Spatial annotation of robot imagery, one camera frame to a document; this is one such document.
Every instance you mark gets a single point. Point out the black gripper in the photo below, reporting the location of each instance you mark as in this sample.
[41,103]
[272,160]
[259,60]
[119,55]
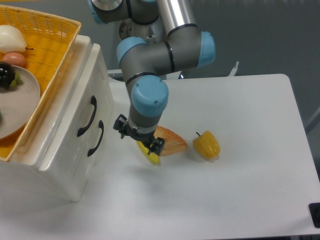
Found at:
[141,134]

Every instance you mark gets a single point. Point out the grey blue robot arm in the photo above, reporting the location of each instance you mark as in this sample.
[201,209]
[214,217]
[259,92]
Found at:
[143,64]

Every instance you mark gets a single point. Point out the white drawer cabinet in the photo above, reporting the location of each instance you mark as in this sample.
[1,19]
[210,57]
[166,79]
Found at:
[21,171]

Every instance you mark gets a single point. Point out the yellow banana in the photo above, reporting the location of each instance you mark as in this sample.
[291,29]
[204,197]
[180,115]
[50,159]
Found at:
[152,157]

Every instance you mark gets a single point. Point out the brown pastry turnover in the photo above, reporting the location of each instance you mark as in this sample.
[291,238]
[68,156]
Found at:
[173,143]

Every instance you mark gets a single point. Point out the yellow bell pepper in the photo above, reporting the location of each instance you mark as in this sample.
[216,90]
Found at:
[206,145]

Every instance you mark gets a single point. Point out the grey round plate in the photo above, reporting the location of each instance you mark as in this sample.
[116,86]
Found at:
[18,103]

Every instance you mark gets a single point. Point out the yellow woven basket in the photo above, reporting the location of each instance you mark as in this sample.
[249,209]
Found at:
[50,37]

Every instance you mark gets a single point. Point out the dark grape bunch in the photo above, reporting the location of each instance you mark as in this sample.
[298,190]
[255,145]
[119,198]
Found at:
[7,74]

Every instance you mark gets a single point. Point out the pink peach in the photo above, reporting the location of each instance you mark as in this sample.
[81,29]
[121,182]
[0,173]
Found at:
[15,58]

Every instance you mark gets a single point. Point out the white pear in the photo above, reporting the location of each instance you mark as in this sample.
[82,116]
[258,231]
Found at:
[11,40]

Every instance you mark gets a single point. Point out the black object at table edge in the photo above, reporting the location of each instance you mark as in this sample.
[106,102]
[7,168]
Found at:
[314,209]

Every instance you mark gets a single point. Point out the black lower drawer handle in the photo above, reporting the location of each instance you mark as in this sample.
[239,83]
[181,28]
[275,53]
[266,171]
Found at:
[101,127]

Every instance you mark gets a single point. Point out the black drawer handle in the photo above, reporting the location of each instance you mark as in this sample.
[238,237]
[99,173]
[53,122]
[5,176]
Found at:
[88,115]
[101,127]

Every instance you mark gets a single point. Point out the black top drawer handle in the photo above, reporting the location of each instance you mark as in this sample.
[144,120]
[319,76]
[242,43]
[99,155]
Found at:
[88,115]

